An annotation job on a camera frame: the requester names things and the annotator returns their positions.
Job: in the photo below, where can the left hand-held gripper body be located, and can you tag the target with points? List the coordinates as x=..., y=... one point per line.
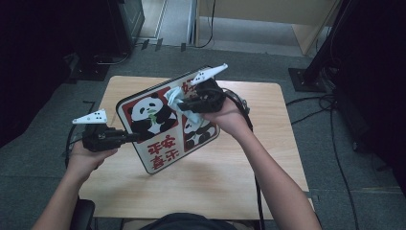
x=99, y=138

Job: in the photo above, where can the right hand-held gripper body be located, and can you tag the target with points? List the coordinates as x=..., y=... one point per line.
x=209, y=97

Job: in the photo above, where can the panda picture sign board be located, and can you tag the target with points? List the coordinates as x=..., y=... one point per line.
x=159, y=150

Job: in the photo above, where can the person's left hand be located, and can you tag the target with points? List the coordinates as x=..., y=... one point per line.
x=83, y=163

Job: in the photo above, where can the person's right hand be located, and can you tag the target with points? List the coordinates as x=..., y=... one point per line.
x=231, y=119

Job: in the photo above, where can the dark stand base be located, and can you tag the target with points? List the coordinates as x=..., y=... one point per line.
x=89, y=68

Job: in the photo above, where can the black metal stand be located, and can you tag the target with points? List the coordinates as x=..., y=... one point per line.
x=306, y=81

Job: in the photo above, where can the light wooden desk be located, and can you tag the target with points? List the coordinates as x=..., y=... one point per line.
x=255, y=9

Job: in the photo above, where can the person's dark clothing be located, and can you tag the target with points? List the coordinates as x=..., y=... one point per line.
x=188, y=222

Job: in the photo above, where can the dark cabinet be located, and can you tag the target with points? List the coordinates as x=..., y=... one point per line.
x=127, y=22

